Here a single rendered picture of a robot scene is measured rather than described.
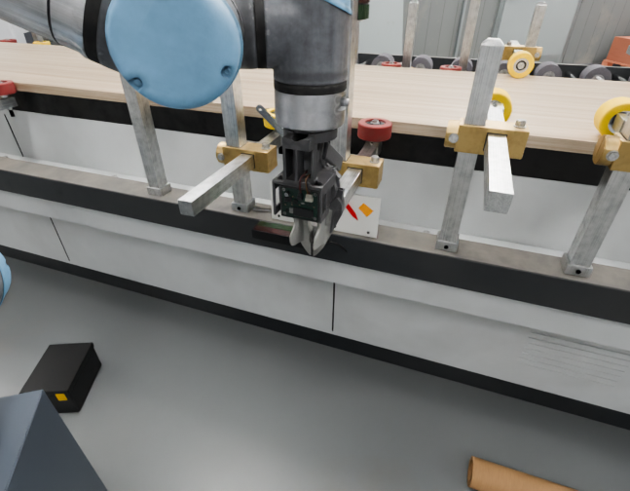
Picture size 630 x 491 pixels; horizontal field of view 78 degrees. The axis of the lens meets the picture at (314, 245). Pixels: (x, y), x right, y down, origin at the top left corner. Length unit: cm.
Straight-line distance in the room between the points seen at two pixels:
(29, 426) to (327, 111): 66
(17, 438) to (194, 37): 66
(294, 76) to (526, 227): 79
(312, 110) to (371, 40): 502
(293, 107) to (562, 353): 112
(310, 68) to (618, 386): 129
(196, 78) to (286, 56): 17
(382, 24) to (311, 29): 510
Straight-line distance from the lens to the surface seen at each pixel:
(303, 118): 48
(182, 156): 133
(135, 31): 33
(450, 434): 143
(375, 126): 94
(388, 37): 558
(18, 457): 79
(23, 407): 85
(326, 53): 47
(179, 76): 33
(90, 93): 148
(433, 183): 106
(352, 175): 79
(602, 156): 81
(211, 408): 145
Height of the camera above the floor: 118
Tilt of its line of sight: 34 degrees down
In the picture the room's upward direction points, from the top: straight up
